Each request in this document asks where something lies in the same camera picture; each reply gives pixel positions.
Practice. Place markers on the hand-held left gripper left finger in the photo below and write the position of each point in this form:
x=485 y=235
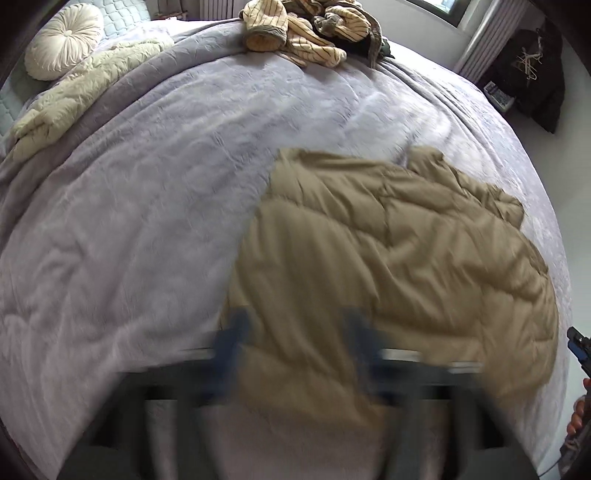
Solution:
x=231 y=344

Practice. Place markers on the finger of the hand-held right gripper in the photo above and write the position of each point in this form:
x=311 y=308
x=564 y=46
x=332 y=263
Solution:
x=579 y=348

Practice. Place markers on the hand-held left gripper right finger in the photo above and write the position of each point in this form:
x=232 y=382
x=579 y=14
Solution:
x=364 y=344

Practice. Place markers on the tan puffer jacket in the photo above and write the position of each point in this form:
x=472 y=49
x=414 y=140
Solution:
x=392 y=286

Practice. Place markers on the dark clothes pile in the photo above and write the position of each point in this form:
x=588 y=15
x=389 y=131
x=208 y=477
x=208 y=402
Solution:
x=369 y=44

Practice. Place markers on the person's right hand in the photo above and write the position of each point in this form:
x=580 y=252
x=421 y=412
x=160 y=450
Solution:
x=579 y=413

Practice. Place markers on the bed with lilac blanket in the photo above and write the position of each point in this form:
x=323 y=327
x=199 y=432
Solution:
x=161 y=184

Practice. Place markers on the black white printed box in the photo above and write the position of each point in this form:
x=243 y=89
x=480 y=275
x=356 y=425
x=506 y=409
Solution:
x=498 y=96

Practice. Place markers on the black hanging coats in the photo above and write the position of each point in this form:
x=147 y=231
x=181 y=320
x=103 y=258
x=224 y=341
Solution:
x=531 y=78

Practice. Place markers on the pale green quilted jacket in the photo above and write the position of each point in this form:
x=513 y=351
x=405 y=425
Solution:
x=78 y=83

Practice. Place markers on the grey pleated curtain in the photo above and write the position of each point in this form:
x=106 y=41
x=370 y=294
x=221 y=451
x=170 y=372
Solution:
x=489 y=41

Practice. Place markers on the beige striped fleece garment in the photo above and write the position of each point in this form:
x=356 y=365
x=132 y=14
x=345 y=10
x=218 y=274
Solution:
x=277 y=25

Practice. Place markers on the grey quilted headboard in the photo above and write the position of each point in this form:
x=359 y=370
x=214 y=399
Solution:
x=7 y=101

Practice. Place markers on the brown framed window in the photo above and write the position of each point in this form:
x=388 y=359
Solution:
x=455 y=9

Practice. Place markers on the round cream pillow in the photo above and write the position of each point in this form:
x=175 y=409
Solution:
x=62 y=39

